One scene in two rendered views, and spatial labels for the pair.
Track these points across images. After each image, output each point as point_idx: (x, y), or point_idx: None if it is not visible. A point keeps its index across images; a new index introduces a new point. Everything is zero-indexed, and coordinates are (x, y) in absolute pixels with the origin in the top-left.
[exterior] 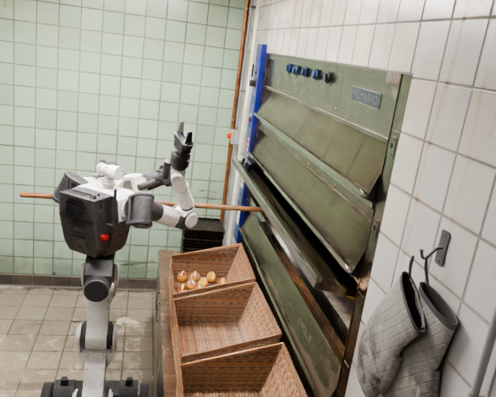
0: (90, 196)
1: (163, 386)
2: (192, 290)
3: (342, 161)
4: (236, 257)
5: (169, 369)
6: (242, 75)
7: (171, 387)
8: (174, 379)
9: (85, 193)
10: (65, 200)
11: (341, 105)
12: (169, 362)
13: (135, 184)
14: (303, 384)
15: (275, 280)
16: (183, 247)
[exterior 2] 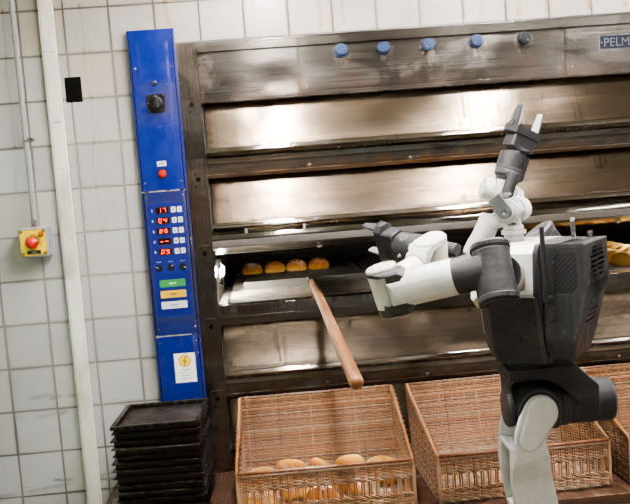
0: (582, 238)
1: (616, 498)
2: (408, 439)
3: (628, 108)
4: (250, 423)
5: (578, 493)
6: (22, 106)
7: (621, 489)
8: (599, 489)
9: (569, 240)
10: (590, 255)
11: (572, 60)
12: (559, 495)
13: (447, 249)
14: (628, 378)
15: (475, 336)
16: (198, 464)
